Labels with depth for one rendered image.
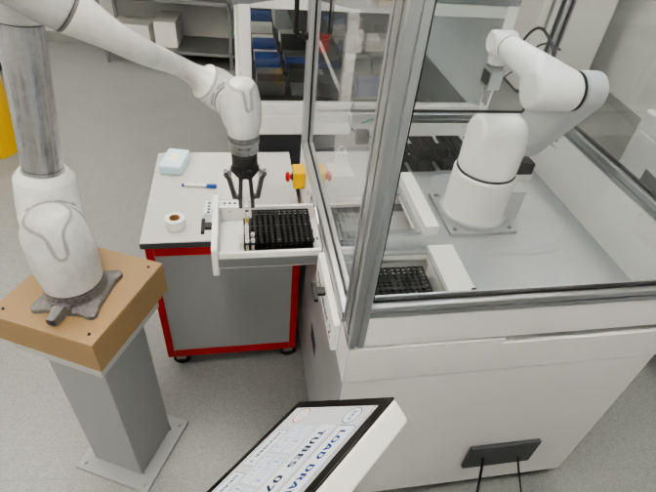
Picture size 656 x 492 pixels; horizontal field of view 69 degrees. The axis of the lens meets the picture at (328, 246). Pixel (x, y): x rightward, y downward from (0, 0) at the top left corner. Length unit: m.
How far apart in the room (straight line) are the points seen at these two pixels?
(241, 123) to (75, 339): 0.70
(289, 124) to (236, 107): 0.98
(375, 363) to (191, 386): 1.19
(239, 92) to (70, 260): 0.60
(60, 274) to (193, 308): 0.78
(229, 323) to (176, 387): 0.39
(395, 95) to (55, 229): 0.88
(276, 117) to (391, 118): 1.50
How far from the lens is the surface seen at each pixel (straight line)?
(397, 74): 0.78
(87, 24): 1.18
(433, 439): 1.73
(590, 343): 1.53
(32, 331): 1.48
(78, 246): 1.34
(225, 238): 1.65
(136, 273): 1.52
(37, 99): 1.38
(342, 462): 0.77
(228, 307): 2.03
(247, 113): 1.34
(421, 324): 1.19
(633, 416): 2.70
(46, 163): 1.45
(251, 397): 2.23
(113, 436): 1.92
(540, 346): 1.44
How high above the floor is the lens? 1.89
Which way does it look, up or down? 40 degrees down
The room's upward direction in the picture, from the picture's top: 6 degrees clockwise
